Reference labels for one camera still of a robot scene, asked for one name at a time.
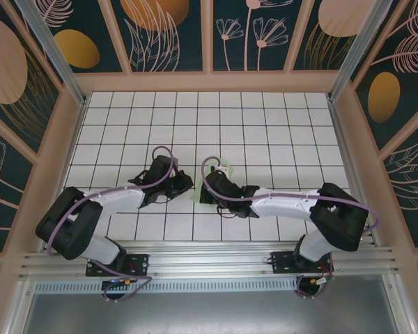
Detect light green paper sheet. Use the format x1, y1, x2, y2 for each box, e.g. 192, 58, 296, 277
189, 158, 236, 209

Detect white grid mat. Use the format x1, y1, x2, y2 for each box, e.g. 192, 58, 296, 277
47, 90, 365, 243

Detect small circuit board with plug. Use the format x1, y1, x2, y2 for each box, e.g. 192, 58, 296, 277
102, 277, 140, 289
309, 274, 336, 287

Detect grey metal plate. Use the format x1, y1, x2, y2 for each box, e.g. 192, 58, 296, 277
6, 280, 415, 334

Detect thin black right gripper wire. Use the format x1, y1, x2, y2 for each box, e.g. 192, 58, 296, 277
215, 205, 238, 219

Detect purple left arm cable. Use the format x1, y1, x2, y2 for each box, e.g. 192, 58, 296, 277
45, 145, 153, 303

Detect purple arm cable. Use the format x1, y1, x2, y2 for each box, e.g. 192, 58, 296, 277
45, 145, 153, 303
201, 156, 382, 300

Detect aluminium rail frame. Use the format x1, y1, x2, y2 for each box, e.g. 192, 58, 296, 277
19, 239, 401, 281

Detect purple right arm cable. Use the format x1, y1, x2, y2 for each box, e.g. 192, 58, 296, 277
201, 156, 382, 300

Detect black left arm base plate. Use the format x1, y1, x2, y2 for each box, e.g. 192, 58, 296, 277
86, 253, 150, 278

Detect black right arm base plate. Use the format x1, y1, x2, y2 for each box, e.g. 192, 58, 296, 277
270, 250, 334, 275

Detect slotted grey cable duct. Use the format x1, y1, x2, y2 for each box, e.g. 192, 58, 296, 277
34, 280, 300, 293

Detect aluminium corner post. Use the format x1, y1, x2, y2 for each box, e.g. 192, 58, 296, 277
327, 0, 394, 104
13, 0, 90, 107

